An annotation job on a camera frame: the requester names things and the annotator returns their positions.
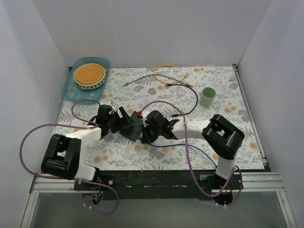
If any black network switch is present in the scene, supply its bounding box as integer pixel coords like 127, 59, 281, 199
119, 111, 143, 142

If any black ethernet cable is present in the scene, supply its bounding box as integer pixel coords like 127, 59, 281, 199
165, 83, 199, 117

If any blue ethernet cable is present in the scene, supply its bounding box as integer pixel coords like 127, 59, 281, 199
137, 135, 218, 167

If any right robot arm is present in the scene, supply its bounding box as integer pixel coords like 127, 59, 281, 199
141, 110, 245, 189

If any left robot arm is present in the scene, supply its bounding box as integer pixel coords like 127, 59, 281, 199
41, 104, 134, 190

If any teal plastic tray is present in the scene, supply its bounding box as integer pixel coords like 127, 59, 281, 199
62, 57, 111, 105

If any woven basket plate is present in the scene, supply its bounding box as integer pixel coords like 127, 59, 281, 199
73, 63, 106, 90

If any floral table mat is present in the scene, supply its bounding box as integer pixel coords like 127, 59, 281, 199
46, 66, 266, 171

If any green cup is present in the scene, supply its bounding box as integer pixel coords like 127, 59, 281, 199
200, 87, 216, 107

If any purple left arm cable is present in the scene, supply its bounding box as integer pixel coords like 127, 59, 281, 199
19, 99, 119, 216

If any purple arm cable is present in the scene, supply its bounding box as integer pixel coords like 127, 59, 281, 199
19, 99, 119, 216
140, 100, 244, 206

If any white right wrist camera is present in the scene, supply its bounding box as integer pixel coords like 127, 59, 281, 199
137, 111, 150, 127

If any grey ethernet cable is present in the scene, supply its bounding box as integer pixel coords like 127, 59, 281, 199
122, 74, 193, 87

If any yellow ethernet cable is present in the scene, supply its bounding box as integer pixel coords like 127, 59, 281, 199
153, 64, 190, 85

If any aluminium frame rail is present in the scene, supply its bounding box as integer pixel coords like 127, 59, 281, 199
20, 177, 78, 228

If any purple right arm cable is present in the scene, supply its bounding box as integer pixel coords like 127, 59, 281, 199
140, 100, 244, 206

